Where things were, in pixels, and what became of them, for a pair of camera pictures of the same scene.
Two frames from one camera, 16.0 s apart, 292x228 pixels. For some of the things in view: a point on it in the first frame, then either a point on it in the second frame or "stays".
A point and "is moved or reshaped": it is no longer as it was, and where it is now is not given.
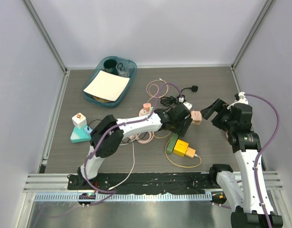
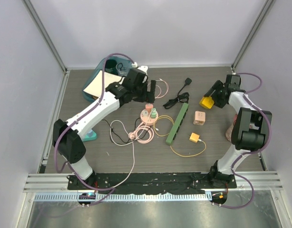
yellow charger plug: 190,152 -> 194,137
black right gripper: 220,106 -> 218,86
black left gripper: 182,130 -> 147,97
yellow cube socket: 180,147 -> 206,102
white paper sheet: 107,85 stays
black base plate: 145,183 stays
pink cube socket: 196,118 is moved or reshaped
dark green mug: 109,65 stays
